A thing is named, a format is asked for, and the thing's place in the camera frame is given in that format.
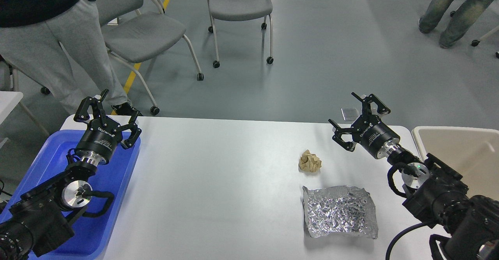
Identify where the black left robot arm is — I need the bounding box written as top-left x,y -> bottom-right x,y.
1,89 -> 142,260

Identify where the blue plastic tray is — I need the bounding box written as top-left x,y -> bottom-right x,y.
0,130 -> 141,260

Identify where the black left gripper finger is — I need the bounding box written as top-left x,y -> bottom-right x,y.
74,89 -> 109,125
115,110 -> 142,149

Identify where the beige plastic bin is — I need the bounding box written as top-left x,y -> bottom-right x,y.
412,126 -> 499,201

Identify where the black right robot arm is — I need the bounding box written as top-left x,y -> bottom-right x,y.
329,92 -> 499,260

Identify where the aluminium foil sheet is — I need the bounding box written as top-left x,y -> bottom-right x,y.
302,186 -> 379,239

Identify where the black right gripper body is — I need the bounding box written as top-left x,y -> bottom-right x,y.
351,115 -> 400,159

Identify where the person in grey trousers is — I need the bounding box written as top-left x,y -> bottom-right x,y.
0,0 -> 141,116

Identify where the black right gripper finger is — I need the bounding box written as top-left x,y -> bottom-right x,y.
328,119 -> 357,152
351,92 -> 391,118

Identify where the metal floor plate left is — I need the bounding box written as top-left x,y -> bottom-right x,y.
341,108 -> 360,122

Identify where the grey chair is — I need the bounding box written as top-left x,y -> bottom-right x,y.
207,0 -> 273,68
96,0 -> 204,115

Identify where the white side table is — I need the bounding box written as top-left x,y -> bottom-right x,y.
0,91 -> 50,141

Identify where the grey chair middle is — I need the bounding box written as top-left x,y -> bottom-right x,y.
207,0 -> 273,68

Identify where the white chair base right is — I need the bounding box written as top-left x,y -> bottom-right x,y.
450,0 -> 499,59

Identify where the grey chair left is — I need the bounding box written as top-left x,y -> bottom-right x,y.
96,0 -> 204,115

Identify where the crumpled brown paper ball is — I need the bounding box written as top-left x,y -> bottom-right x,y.
298,149 -> 322,173

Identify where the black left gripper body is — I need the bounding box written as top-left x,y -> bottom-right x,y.
74,116 -> 122,165

